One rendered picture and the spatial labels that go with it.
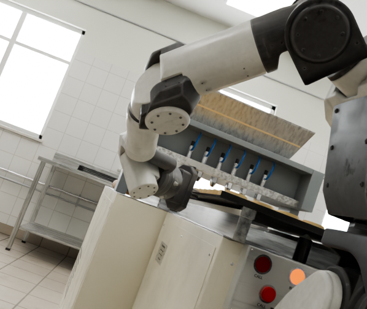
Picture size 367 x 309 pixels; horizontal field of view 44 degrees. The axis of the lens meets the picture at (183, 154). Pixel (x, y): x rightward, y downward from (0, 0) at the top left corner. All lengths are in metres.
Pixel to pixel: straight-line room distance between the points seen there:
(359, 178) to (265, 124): 1.11
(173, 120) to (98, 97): 4.30
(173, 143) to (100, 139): 3.30
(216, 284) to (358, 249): 0.36
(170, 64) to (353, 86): 0.29
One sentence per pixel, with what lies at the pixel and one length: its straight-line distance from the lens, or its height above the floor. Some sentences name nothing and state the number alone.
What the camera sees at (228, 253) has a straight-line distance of 0.96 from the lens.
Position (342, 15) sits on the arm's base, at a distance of 0.67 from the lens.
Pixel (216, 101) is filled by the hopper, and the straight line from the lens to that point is 1.72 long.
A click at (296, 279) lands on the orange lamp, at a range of 0.99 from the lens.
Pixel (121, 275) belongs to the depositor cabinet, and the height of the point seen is 0.58.
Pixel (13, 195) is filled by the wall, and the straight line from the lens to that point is 5.09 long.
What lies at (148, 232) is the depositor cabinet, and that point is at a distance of 1.62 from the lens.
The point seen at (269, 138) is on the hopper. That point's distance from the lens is 1.80.
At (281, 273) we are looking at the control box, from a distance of 0.98.
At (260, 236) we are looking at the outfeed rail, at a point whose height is 0.87.
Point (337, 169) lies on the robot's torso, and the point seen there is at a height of 1.00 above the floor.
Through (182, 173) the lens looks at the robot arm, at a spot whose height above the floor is 0.94.
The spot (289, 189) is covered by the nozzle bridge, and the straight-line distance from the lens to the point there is 1.85.
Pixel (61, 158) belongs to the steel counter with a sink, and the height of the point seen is 0.94.
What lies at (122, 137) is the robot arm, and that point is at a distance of 0.97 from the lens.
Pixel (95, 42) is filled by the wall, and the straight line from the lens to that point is 5.22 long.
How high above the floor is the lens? 0.86
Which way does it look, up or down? 7 degrees up
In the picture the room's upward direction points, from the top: 20 degrees clockwise
